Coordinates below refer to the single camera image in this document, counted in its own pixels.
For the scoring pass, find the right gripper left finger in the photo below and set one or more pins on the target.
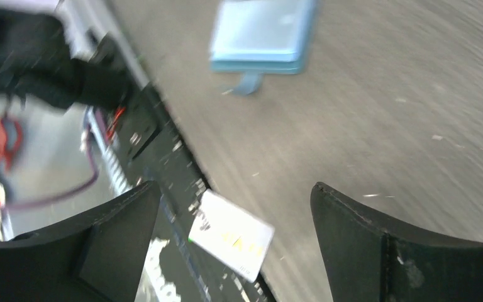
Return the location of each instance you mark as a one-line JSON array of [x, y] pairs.
[[96, 255]]

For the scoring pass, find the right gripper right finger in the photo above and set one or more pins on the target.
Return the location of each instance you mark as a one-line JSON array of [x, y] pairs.
[[371, 256]]

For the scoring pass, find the white card with logo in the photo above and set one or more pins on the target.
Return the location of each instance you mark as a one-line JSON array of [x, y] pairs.
[[235, 237]]

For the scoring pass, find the blue card holder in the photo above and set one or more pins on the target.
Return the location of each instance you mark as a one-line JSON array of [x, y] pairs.
[[254, 38]]

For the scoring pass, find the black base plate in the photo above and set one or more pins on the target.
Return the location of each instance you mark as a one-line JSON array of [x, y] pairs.
[[144, 144]]

